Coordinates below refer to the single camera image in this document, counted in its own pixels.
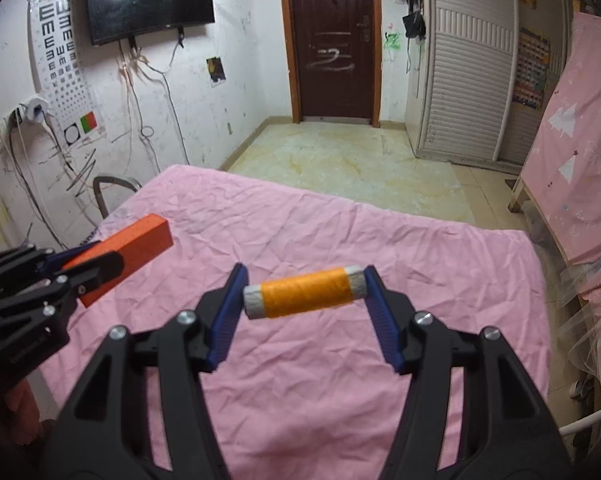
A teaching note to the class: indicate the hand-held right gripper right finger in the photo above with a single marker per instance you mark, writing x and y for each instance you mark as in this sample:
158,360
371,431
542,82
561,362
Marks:
383,320

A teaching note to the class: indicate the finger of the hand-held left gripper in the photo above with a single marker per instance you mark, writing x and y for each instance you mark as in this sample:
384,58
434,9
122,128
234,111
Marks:
63,260
95,270

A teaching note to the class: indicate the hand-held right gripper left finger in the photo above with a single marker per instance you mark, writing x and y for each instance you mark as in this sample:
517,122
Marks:
225,315

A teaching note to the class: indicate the orange rectangular block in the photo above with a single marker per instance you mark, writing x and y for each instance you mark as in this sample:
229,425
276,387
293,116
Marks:
135,240

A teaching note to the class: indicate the orange thread spool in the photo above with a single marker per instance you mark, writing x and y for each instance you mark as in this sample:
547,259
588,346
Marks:
305,292

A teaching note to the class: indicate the person's left forearm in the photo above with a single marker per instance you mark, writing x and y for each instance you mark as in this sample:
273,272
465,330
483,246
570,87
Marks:
23,410

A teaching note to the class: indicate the grey metal chair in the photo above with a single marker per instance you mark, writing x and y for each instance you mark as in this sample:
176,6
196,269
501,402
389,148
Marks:
113,178

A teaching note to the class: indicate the pink tablecloth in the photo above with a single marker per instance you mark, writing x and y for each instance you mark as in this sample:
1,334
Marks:
305,220

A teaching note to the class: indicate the white plug adapter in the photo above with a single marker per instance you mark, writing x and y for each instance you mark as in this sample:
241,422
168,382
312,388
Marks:
34,112

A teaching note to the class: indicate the white gauze net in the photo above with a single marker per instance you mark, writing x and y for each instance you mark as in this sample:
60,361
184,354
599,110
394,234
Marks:
570,320

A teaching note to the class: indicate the eye chart poster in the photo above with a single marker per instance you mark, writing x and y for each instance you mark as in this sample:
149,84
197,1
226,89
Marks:
60,60

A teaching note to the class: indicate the white louvered wardrobe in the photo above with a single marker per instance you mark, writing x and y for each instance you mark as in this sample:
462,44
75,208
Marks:
460,85

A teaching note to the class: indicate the pink tree print curtain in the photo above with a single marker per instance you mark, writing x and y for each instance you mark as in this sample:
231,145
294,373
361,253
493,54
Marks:
580,160

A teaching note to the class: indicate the dark brown door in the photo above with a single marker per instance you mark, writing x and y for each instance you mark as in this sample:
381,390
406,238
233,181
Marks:
330,35

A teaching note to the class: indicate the black hanging bag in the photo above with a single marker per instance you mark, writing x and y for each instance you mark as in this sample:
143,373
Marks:
414,24

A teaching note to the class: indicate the wooden bed frame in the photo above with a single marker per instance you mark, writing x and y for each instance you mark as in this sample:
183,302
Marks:
519,195

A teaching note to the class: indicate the dark yellow wall sticker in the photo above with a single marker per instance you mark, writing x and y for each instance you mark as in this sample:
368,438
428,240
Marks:
216,70

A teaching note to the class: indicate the black wall television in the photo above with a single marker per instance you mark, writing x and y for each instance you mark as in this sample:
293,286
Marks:
150,0

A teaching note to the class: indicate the colourful grid wall poster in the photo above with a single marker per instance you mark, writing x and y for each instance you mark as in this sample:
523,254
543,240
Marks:
530,70

